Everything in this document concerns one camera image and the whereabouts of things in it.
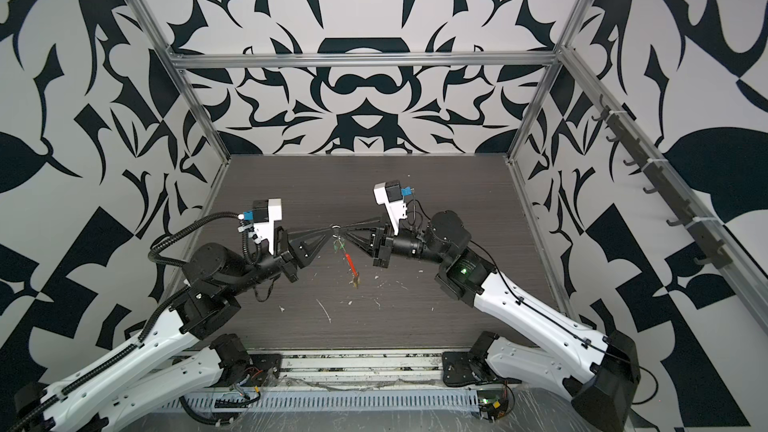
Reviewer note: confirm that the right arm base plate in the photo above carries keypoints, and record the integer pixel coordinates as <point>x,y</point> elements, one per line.
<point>462,369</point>

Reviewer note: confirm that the green key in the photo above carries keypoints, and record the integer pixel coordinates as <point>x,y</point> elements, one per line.
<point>339,245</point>

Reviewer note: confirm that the black wall hook rail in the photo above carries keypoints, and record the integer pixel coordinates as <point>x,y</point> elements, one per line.
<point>688,213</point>

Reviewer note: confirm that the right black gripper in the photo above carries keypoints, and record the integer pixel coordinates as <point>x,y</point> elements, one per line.
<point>385,247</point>

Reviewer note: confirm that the small circuit board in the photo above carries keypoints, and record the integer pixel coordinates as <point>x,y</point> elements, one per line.
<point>494,404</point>

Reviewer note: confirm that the white slotted cable duct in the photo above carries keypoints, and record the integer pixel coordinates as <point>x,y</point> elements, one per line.
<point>343,401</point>

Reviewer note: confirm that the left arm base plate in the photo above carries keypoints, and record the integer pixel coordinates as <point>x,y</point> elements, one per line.
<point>263,370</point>

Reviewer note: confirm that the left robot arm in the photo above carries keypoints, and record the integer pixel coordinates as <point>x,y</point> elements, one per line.
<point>180,349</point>

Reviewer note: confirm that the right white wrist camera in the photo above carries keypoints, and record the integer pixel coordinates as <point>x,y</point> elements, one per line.
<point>391,195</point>

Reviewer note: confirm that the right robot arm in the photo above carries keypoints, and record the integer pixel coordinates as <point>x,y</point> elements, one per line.
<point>599,374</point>

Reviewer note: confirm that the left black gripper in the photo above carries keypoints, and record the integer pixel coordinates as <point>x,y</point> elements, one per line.
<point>279,264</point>

